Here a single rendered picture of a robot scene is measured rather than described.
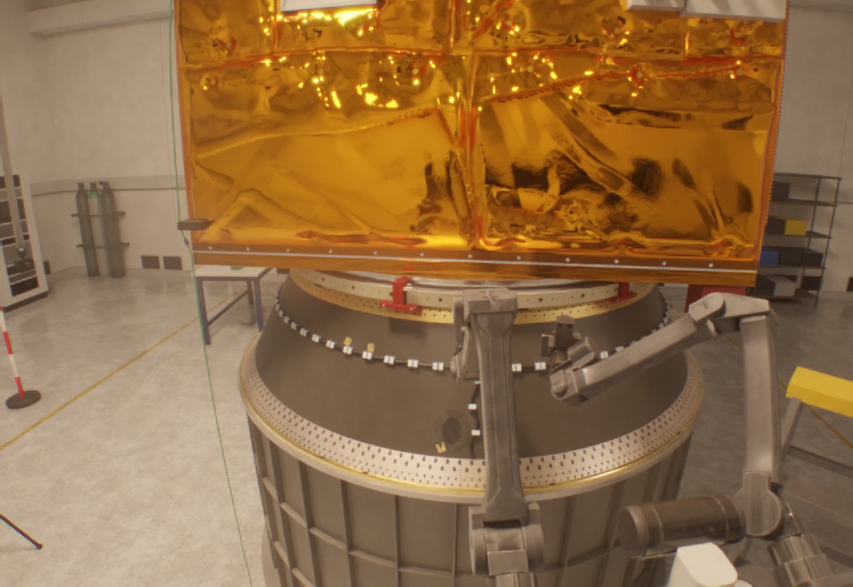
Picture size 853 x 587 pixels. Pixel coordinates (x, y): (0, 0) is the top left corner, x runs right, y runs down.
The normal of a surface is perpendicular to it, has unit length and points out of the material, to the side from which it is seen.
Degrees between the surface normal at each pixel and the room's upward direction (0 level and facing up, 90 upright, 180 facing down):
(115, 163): 90
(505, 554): 30
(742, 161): 88
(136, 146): 90
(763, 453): 46
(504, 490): 60
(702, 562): 0
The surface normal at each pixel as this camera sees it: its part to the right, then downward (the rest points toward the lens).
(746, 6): -0.15, 0.26
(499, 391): 0.00, -0.25
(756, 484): -0.73, -0.47
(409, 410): -0.23, -0.23
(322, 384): -0.51, -0.26
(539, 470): 0.08, -0.53
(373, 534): -0.35, 0.24
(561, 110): -0.20, 0.01
